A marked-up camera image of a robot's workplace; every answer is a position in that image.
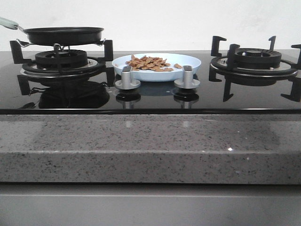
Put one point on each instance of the light blue plate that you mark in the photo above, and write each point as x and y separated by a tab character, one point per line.
153	76

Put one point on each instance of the pile of brown meat pieces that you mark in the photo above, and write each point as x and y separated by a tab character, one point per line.
148	63

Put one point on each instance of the black frying pan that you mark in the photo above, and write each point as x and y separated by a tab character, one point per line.
65	36

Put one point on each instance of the left silver stove knob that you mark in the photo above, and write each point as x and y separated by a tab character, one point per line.
127	81

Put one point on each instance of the silver stove knob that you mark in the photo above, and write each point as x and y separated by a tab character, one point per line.
187	81
127	81

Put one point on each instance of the right silver stove knob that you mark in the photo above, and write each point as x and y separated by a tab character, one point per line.
187	81

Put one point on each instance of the left black pan support grate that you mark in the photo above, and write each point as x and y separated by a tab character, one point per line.
108	50

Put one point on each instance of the black pan support grate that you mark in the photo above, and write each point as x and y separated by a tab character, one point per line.
226	66
108	50

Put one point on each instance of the right black pan support grate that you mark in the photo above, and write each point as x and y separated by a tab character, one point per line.
226	66

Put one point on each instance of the right black burner head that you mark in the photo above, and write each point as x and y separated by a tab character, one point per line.
257	58

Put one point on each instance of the black burner head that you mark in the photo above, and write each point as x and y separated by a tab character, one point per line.
257	58
68	59

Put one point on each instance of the left black burner head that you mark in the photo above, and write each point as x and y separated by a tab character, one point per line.
68	59

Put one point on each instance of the black glass gas cooktop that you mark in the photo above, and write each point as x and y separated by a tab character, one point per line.
96	94

